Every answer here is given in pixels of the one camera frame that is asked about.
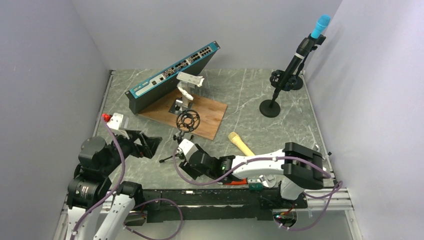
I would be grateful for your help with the black clip mic stand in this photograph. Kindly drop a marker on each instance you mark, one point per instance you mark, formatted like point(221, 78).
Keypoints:
point(308, 59)

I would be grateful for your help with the black microphone blue foam head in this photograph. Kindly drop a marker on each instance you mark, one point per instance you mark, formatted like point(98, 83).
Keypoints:
point(302, 50)

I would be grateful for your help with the black round base mic stand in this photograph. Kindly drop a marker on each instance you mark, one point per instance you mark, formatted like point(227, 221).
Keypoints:
point(281, 82)

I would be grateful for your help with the white metal pipe fitting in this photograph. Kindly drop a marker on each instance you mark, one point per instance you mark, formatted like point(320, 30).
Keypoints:
point(325, 154)

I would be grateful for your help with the green small connector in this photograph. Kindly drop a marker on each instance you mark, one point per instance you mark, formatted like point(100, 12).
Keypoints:
point(255, 187)

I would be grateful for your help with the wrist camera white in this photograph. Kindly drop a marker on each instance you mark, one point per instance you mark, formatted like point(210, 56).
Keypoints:
point(187, 148)
point(117, 122)

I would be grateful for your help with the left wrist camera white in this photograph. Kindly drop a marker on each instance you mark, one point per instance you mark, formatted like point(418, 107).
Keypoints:
point(117, 122)

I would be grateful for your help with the white silver bracket fixture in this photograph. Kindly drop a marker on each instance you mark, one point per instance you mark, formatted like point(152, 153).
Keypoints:
point(186, 82)

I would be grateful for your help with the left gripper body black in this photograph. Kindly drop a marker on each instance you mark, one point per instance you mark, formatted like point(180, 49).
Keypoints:
point(135, 149)

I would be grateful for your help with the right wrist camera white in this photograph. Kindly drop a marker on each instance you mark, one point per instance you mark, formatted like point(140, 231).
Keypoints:
point(187, 148)

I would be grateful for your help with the red handled adjustable wrench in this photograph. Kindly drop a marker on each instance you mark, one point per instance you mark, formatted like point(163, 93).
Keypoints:
point(267, 181)

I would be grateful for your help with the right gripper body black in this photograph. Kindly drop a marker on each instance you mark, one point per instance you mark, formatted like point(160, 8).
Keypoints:
point(192, 171)

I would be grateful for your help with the beige gold microphone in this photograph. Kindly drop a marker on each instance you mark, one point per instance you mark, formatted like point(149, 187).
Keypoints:
point(236, 140)

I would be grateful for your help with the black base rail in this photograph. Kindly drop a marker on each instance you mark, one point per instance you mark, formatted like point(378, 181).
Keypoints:
point(211, 204)

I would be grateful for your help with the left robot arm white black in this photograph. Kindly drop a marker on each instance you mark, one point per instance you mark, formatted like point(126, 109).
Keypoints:
point(96, 209)

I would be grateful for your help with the blue network switch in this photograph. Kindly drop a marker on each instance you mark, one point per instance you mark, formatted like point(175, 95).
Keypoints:
point(157, 86)

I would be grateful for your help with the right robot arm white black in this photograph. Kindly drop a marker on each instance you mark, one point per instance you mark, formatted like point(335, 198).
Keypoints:
point(300, 168)

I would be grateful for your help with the black tripod shock mount stand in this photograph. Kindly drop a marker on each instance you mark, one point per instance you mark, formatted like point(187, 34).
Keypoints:
point(186, 122)

